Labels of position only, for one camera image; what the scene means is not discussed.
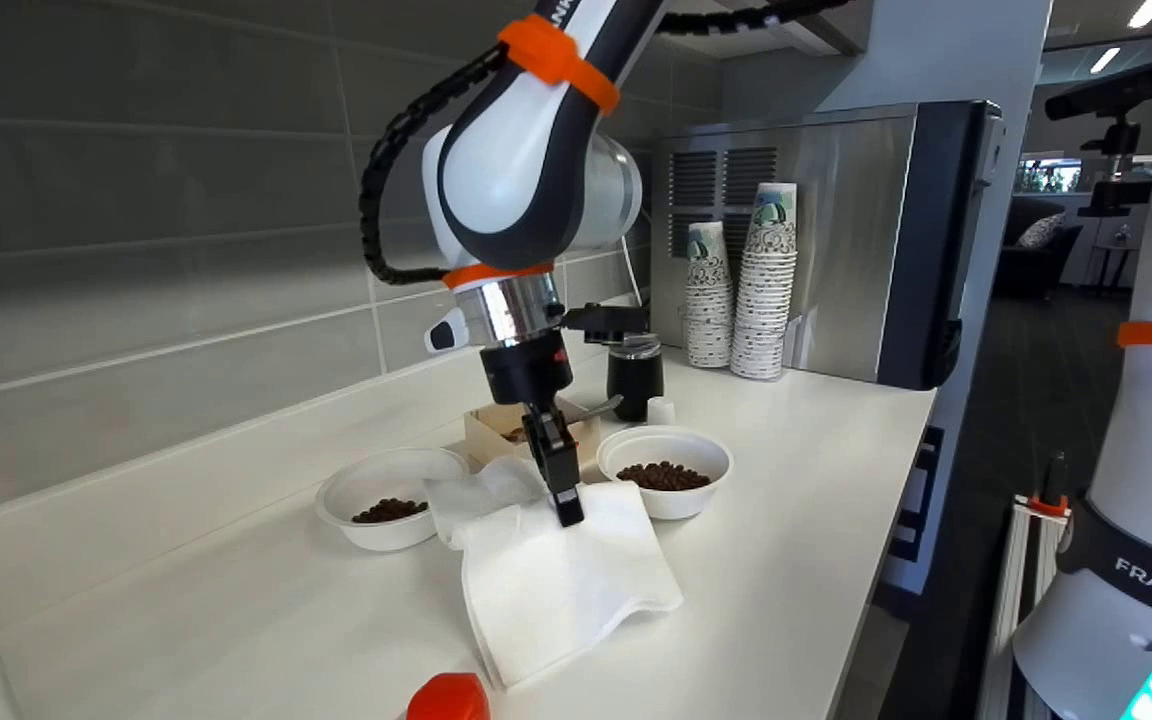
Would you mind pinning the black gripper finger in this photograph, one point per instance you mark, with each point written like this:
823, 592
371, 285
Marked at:
545, 446
569, 505

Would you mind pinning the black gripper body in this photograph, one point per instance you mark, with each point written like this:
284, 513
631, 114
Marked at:
522, 368

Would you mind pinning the white paper towel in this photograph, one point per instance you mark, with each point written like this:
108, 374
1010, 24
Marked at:
549, 601

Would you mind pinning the small cardboard box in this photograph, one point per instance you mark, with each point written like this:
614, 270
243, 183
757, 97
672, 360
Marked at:
484, 433

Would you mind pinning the white bowl full of beans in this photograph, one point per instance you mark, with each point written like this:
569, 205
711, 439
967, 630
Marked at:
663, 505

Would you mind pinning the black coffee grinder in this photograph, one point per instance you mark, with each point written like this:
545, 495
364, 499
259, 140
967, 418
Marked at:
637, 385

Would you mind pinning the small white cap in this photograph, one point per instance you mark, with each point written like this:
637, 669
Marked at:
663, 411

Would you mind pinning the white bowl with few beans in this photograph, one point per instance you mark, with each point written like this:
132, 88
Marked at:
360, 481

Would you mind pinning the red round object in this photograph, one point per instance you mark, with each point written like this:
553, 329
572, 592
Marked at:
446, 700

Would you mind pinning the tall patterned paper cup stack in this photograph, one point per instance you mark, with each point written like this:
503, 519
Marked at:
761, 293

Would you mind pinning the steel and black appliance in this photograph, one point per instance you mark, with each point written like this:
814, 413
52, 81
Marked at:
856, 243

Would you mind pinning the orange and white stand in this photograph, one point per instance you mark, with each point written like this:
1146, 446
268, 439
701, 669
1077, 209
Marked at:
1042, 563

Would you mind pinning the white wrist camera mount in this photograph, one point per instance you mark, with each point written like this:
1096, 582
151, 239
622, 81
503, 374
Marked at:
458, 329

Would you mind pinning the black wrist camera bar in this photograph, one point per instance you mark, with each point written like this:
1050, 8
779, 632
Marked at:
610, 320

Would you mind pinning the black camera on tripod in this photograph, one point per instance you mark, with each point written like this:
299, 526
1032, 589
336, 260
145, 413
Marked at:
1117, 86

